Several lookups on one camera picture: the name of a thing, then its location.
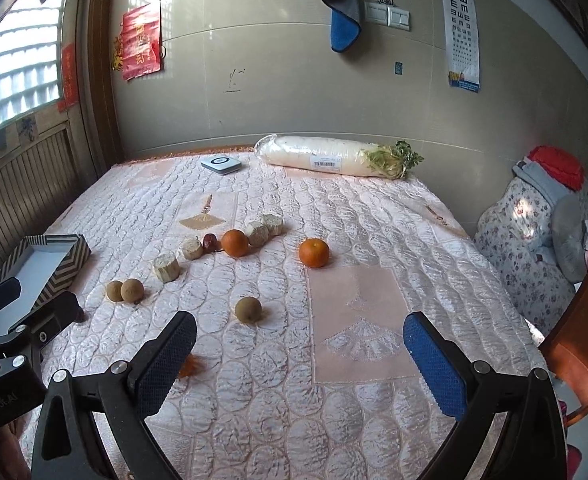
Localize window with blinds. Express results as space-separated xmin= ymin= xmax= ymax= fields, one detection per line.
xmin=0 ymin=0 xmax=66 ymax=126

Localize red paper window strip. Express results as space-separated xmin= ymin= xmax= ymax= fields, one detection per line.
xmin=57 ymin=44 xmax=79 ymax=112

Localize red cloth bundle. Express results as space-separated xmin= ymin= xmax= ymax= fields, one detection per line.
xmin=527 ymin=145 xmax=585 ymax=192

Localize red jujube date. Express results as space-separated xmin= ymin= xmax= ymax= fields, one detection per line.
xmin=202 ymin=233 xmax=220 ymax=254

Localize striped cardboard box lid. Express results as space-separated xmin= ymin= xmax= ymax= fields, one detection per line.
xmin=0 ymin=234 xmax=91 ymax=336

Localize brown longan fruit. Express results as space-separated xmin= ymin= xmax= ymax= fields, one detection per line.
xmin=120 ymin=278 xmax=145 ymax=304
xmin=105 ymin=281 xmax=123 ymax=302
xmin=234 ymin=297 xmax=262 ymax=324

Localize pink quilted mattress cover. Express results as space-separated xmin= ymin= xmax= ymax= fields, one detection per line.
xmin=42 ymin=154 xmax=544 ymax=479

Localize red hanging calendar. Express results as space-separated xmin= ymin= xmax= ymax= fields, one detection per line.
xmin=112 ymin=0 xmax=165 ymax=81

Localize white wall switches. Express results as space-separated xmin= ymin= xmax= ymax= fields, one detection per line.
xmin=364 ymin=0 xmax=411 ymax=32

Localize white blue flat scale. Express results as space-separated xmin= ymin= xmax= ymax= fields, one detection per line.
xmin=201 ymin=155 xmax=243 ymax=174

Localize large orange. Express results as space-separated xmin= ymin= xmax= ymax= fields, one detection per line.
xmin=298 ymin=238 xmax=331 ymax=269

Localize eye chart poster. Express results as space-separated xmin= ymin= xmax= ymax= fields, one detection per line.
xmin=442 ymin=0 xmax=480 ymax=93

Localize blue grey hanging towel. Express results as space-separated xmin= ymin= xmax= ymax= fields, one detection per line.
xmin=321 ymin=0 xmax=362 ymax=53

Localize orange tangerine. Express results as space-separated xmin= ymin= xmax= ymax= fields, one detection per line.
xmin=220 ymin=230 xmax=249 ymax=258

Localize wrapped white daikon radish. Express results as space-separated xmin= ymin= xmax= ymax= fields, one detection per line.
xmin=254 ymin=134 xmax=424 ymax=180

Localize floral folded quilt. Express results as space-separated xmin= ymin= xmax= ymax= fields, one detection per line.
xmin=474 ymin=177 xmax=588 ymax=336

